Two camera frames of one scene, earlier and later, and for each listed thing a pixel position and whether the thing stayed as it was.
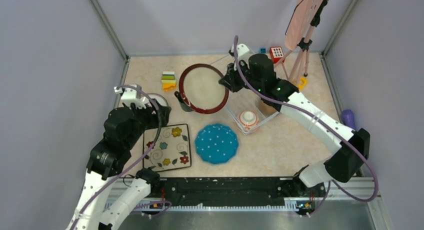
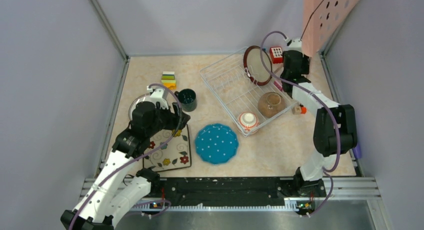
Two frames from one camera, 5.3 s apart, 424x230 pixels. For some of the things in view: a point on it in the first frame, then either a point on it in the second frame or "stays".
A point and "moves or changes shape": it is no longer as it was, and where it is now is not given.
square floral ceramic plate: (172, 150) stays
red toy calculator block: (276, 53) stays
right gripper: (230, 79) -> (305, 65)
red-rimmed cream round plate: (199, 86) moves or changes shape
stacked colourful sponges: (168, 80) stays
